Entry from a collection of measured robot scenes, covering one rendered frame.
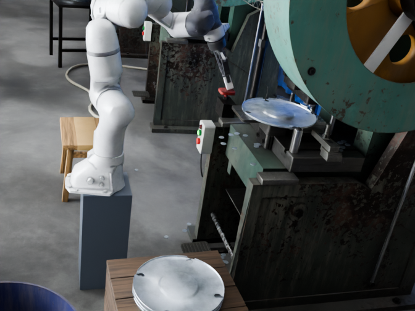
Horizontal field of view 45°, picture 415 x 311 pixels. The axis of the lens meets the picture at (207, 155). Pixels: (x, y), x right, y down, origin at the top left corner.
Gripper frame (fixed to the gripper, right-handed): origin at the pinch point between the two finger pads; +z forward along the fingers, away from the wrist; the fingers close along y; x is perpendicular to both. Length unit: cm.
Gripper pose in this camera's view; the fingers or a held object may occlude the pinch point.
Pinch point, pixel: (228, 81)
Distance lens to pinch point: 221.5
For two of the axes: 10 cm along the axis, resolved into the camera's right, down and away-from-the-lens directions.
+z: 2.8, 8.0, 5.3
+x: 9.2, -3.8, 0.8
